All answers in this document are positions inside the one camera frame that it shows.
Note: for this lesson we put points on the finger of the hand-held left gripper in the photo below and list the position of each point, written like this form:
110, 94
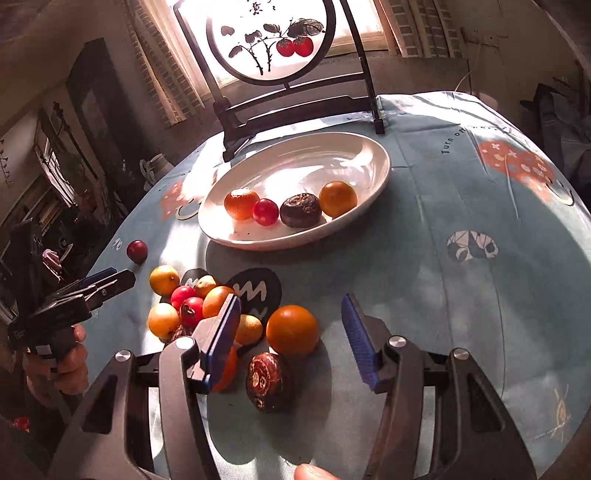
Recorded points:
115, 284
99, 276

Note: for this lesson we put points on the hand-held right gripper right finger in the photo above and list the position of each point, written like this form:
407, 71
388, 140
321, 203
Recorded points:
358, 341

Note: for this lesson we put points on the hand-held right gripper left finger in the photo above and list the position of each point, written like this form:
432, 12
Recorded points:
221, 332

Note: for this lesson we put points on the yellowish small fruit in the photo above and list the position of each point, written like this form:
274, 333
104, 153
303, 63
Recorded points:
205, 285
251, 328

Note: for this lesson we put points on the small orange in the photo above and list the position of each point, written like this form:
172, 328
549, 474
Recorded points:
214, 302
162, 320
338, 199
229, 369

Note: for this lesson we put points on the dark red cherry tomato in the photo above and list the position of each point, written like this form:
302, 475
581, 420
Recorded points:
137, 251

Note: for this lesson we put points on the yellow orange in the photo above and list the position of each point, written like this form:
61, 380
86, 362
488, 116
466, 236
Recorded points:
164, 279

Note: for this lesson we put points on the large orange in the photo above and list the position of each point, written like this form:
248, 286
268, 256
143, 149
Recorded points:
292, 330

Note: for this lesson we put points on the white oval plate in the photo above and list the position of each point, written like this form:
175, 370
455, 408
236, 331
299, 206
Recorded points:
300, 161

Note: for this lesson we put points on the person's left hand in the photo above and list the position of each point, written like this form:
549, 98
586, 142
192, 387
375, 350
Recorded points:
69, 369

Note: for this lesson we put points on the person's right hand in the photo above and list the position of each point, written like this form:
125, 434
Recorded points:
316, 473

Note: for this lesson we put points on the cluttered shelf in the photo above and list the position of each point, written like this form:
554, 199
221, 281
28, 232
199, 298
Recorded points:
51, 184

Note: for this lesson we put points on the printed blue tablecloth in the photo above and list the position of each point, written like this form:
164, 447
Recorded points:
415, 277

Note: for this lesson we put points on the white jug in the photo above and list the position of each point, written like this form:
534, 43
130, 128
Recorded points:
156, 168

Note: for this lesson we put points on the rough-skinned mandarin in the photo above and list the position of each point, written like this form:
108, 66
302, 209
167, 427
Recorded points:
241, 205

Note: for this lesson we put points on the dark wooden cabinet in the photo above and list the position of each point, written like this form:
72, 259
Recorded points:
92, 106

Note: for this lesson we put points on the brick-pattern curtain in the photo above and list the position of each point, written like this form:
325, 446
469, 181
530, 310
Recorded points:
425, 27
157, 69

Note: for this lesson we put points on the painted round screen on stand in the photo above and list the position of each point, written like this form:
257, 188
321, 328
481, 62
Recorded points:
295, 99

